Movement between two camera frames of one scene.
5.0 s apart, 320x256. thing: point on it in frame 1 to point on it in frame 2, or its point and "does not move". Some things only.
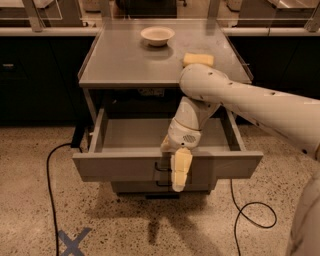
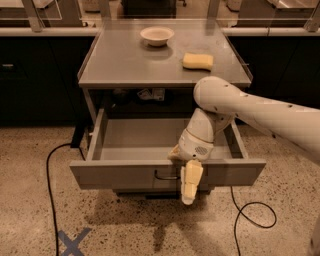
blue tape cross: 72,245 does not move
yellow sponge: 195,58 does not move
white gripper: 182,137 to 192,147
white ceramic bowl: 157,35 does not move
